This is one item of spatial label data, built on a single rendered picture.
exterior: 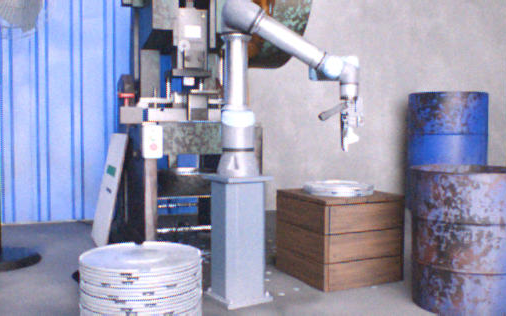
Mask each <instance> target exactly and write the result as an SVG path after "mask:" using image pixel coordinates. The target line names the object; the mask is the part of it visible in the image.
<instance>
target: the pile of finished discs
mask: <svg viewBox="0 0 506 316"><path fill-rule="evenodd" d="M303 192H304V193H306V194H309V195H322V196H343V197H347V196H358V195H359V196H365V195H372V194H373V188H367V189H354V190H336V189H313V188H309V187H306V186H304V185H303Z"/></svg>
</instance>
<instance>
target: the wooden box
mask: <svg viewBox="0 0 506 316"><path fill-rule="evenodd" d="M276 194H279V195H276V219H278V220H276V244H277V245H276V264H275V268H277V269H279V270H280V271H283V272H285V273H287V274H288V275H290V276H292V277H295V278H297V279H299V280H301V281H302V282H304V283H307V284H309V285H311V286H313V288H315V289H319V290H320V291H322V292H324V293H326V292H332V291H338V290H344V289H350V288H358V287H368V286H373V285H379V284H385V283H391V282H396V281H401V280H404V255H402V254H404V245H405V228H403V227H405V199H406V196H405V195H402V194H391V193H386V192H381V191H377V190H373V194H372V195H365V196H359V195H358V196H347V197H343V196H322V195H309V194H306V193H304V192H303V189H276ZM328 263H329V264H328Z"/></svg>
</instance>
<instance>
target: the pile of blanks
mask: <svg viewBox="0 0 506 316"><path fill-rule="evenodd" d="M201 263H202V259H201V258H200V259H199V260H198V261H197V262H195V263H193V264H192V265H187V266H185V267H181V268H178V269H173V270H169V271H166V270H164V271H157V272H148V273H146V272H142V273H111V272H104V271H98V270H94V269H91V268H88V267H84V266H82V264H81V263H80V261H79V265H80V267H79V272H80V280H81V282H80V287H79V291H80V292H81V294H80V296H81V297H80V299H79V307H80V314H81V316H202V315H201V314H202V312H201V302H202V297H201V293H202V283H201V278H202V272H201V271H202V266H201Z"/></svg>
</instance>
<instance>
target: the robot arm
mask: <svg viewBox="0 0 506 316"><path fill-rule="evenodd" d="M220 22H221V38H222V39H223V40H224V42H225V104H224V106H223V108H222V109H221V125H220V133H221V136H222V156H221V159H220V162H219V164H218V167H217V176H233V177H244V176H259V168H258V165H257V163H256V156H255V115H254V113H253V112H252V111H251V110H250V107H249V106H248V105H247V83H248V41H249V40H250V39H251V34H252V33H256V34H258V35H260V36H262V37H263V38H264V39H265V40H267V41H269V42H271V43H272V44H274V45H276V47H280V48H281V49H282V50H283V51H285V52H287V53H289V54H290V55H292V56H294V57H295V58H296V59H297V60H301V61H302V62H303V63H304V64H306V65H308V78H309V79H310V80H311V81H340V100H346V102H342V103H341V104H340V105H336V106H334V107H333V108H331V109H329V110H328V111H321V113H320V115H318V117H319V119H320V120H321V121H325V120H327V119H328V117H331V116H333V115H334V114H336V113H338V112H340V111H341V112H340V113H341V116H340V124H341V148H342V150H343V151H346V152H347V144H348V143H355V142H358V141H359V137H358V136H356V135H354V134H353V129H352V128H351V127H358V126H364V112H363V97H357V96H359V64H358V57H356V56H342V57H338V56H334V55H331V54H328V53H327V52H325V51H324V50H322V49H320V47H317V46H315V45H314V44H313V43H311V42H310V41H308V40H306V39H304V38H303V37H301V35H298V34H296V33H295V32H294V31H292V30H291V29H289V28H287V27H285V26H284V25H282V24H281V23H280V22H277V21H275V19H273V18H271V17H270V16H268V15H266V13H265V10H263V9H262V8H261V7H259V6H258V5H256V4H254V3H253V2H251V1H250V0H227V1H226V2H225V3H224V6H223V8H222V13H221V16H220ZM350 102H352V104H351V105H350ZM342 110H343V111H342ZM361 116H362V123H361ZM347 126H351V127H347Z"/></svg>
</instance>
